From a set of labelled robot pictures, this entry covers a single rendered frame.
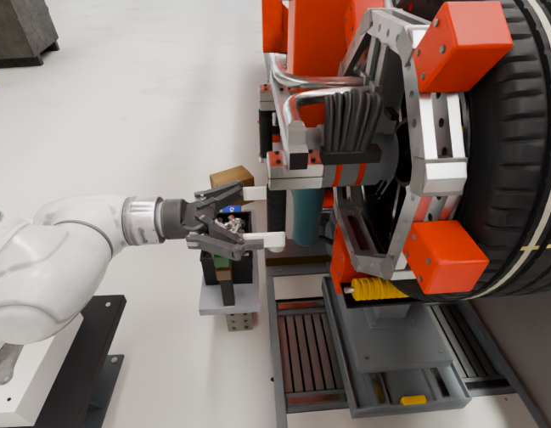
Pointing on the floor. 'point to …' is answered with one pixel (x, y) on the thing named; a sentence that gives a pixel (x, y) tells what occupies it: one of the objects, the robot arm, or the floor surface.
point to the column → (239, 321)
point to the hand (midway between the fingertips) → (274, 214)
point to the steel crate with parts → (20, 33)
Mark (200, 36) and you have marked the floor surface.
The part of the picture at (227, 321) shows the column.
